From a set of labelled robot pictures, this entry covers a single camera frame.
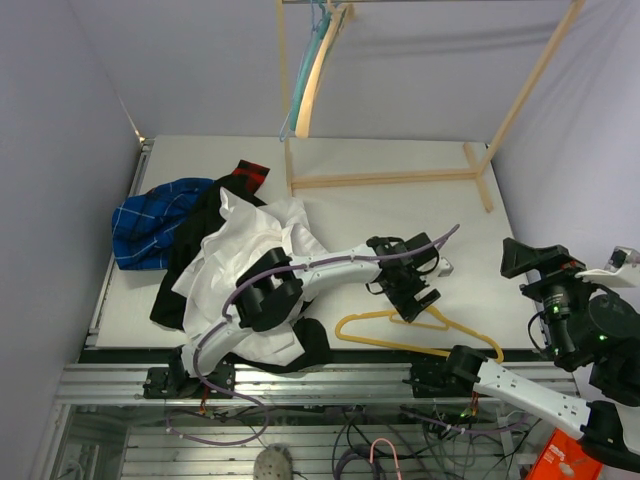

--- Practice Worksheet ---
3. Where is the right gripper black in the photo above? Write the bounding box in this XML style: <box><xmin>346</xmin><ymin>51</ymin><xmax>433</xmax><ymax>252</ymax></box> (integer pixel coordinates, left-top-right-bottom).
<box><xmin>502</xmin><ymin>236</ymin><xmax>613</xmax><ymax>363</ymax></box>

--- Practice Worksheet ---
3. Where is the yellow plastic hanger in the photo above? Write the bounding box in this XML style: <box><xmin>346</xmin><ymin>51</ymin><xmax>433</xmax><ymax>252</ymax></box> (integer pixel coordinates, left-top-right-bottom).
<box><xmin>334</xmin><ymin>307</ymin><xmax>505</xmax><ymax>363</ymax></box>

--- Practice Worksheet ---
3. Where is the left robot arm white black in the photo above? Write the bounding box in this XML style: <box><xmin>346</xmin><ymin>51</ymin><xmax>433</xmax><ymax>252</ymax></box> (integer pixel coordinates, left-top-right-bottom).
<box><xmin>168</xmin><ymin>233</ymin><xmax>447</xmax><ymax>397</ymax></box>

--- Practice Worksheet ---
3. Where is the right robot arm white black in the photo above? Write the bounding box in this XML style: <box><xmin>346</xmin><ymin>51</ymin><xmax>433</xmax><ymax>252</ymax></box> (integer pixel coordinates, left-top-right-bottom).
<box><xmin>440</xmin><ymin>238</ymin><xmax>639</xmax><ymax>472</ymax></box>

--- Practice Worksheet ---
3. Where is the white shirt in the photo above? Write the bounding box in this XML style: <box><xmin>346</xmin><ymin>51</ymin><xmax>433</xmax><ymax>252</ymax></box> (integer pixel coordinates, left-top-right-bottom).
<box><xmin>172</xmin><ymin>188</ymin><xmax>327</xmax><ymax>341</ymax></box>

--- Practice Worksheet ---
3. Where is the blue plaid shirt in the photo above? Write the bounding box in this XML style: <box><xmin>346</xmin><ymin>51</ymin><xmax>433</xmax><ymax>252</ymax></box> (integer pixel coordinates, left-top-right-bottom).
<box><xmin>111</xmin><ymin>178</ymin><xmax>214</xmax><ymax>271</ymax></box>

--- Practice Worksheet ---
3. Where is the light wooden hanger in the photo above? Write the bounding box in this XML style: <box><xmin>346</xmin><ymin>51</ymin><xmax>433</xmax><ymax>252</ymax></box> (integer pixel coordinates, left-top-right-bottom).
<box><xmin>289</xmin><ymin>1</ymin><xmax>354</xmax><ymax>138</ymax></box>

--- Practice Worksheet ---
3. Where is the teal plastic hanger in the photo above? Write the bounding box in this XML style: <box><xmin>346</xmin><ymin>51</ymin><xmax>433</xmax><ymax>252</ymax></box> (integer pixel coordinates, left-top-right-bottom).
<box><xmin>279</xmin><ymin>1</ymin><xmax>334</xmax><ymax>142</ymax></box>

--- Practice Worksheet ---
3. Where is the wooden clothes rack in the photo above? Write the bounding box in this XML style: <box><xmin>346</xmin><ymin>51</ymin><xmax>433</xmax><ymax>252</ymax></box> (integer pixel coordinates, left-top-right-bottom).
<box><xmin>272</xmin><ymin>0</ymin><xmax>586</xmax><ymax>214</ymax></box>

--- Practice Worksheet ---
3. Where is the orange box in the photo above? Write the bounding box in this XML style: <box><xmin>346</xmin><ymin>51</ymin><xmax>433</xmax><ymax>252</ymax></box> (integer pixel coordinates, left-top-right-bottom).
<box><xmin>525</xmin><ymin>429</ymin><xmax>603</xmax><ymax>480</ymax></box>

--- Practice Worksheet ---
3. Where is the red black plaid garment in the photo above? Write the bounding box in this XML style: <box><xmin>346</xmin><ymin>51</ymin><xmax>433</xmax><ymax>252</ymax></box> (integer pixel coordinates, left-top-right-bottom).
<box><xmin>232</xmin><ymin>159</ymin><xmax>270</xmax><ymax>194</ymax></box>

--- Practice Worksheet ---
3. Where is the grey perforated shoe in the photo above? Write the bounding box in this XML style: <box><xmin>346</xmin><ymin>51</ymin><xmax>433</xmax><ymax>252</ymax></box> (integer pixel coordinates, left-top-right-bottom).
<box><xmin>253</xmin><ymin>445</ymin><xmax>294</xmax><ymax>480</ymax></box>

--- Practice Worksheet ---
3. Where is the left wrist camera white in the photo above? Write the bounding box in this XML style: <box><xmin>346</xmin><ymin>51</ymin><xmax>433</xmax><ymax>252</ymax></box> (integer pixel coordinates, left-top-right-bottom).
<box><xmin>433</xmin><ymin>256</ymin><xmax>454</xmax><ymax>278</ymax></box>

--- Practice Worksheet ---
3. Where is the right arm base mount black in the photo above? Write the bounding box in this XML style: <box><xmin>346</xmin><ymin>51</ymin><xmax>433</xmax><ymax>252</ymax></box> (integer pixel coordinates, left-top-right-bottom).
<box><xmin>404</xmin><ymin>363</ymin><xmax>477</xmax><ymax>398</ymax></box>

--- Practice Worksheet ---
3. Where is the aluminium frame rail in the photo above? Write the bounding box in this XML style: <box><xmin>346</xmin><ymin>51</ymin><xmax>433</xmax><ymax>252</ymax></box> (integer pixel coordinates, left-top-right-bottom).
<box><xmin>53</xmin><ymin>362</ymin><xmax>581</xmax><ymax>404</ymax></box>

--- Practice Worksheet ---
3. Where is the pink cable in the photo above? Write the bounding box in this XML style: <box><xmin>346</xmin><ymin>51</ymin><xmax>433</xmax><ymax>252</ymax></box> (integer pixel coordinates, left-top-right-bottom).
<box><xmin>368</xmin><ymin>437</ymin><xmax>401</xmax><ymax>480</ymax></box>

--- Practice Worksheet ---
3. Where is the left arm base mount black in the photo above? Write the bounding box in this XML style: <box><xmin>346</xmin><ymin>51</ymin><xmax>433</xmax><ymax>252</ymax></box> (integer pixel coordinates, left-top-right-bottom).
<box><xmin>143</xmin><ymin>362</ymin><xmax>236</xmax><ymax>400</ymax></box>

